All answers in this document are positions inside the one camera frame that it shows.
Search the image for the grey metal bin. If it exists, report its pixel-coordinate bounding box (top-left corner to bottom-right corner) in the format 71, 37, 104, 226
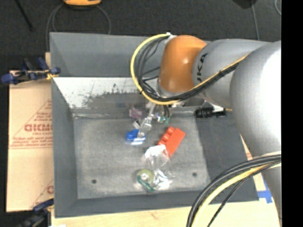
49, 32, 260, 218

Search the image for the green round disc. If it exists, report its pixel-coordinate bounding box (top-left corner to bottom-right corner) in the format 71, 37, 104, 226
135, 168, 160, 193

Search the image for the brown cardboard board red print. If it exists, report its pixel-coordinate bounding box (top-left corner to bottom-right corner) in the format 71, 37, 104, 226
5, 52, 55, 213

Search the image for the black cylinder on white bracket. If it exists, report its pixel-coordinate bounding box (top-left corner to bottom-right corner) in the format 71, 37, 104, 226
195, 102, 233, 119

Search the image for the blue and white toy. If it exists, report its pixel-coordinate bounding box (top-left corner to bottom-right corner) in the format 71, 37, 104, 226
125, 129, 146, 147

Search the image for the red toy brick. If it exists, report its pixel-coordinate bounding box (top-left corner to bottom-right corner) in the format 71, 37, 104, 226
157, 126, 187, 158

